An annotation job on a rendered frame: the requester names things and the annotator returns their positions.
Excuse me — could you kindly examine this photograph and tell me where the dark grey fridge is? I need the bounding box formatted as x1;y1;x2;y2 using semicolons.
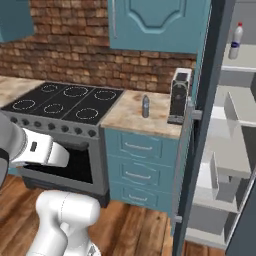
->
171;0;256;256

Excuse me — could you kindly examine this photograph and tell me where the silver drawer handle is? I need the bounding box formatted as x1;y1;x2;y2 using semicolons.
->
124;142;154;151
127;193;149;202
125;171;152;181

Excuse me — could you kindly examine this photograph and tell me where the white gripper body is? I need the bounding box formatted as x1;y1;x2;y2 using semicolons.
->
46;140;71;169

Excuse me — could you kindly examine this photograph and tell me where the silver cupboard door handle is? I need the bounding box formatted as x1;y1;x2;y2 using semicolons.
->
111;0;118;40

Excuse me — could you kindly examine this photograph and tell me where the black glass oven door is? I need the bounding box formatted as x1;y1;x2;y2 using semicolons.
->
15;133;102;197

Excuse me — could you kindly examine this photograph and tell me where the teal wall cupboard door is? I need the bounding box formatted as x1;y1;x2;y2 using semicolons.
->
107;0;212;55

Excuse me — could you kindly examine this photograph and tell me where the white bottle with red cap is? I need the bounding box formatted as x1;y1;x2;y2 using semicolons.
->
228;22;245;61

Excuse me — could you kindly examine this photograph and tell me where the teal drawer front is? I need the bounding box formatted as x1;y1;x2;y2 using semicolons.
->
113;129;180;165
111;156;178;195
110;183;175;214

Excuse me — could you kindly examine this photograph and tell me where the black and white coffee machine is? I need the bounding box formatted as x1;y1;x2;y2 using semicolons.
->
167;67;193;126

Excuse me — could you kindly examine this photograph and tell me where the grey stove with black hob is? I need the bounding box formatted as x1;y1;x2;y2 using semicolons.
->
0;81;126;208

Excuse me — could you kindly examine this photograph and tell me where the teal wall cupboard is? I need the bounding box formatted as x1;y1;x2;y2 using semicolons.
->
0;0;36;44

